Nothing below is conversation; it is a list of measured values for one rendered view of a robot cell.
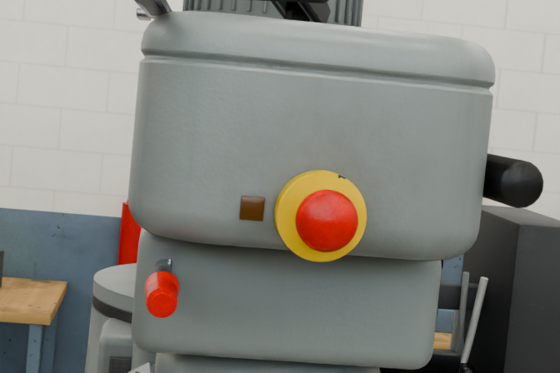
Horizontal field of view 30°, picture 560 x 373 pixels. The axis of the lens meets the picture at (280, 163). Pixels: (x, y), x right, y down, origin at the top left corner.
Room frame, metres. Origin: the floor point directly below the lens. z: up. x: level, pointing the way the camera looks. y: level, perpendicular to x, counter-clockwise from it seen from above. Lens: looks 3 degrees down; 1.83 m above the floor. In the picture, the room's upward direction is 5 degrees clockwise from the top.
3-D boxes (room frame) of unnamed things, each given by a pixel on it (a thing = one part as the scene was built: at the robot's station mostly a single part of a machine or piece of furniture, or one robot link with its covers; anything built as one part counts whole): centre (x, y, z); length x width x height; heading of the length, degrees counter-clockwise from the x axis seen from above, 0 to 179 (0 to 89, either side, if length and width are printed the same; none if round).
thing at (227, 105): (0.94, 0.00, 1.81); 0.47 x 0.26 x 0.16; 6
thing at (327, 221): (0.67, -0.03, 1.76); 0.04 x 0.03 x 0.04; 96
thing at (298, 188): (0.69, -0.03, 1.76); 0.06 x 0.02 x 0.06; 96
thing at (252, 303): (0.97, 0.00, 1.68); 0.34 x 0.24 x 0.10; 6
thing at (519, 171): (0.97, -0.15, 1.79); 0.45 x 0.04 x 0.04; 6
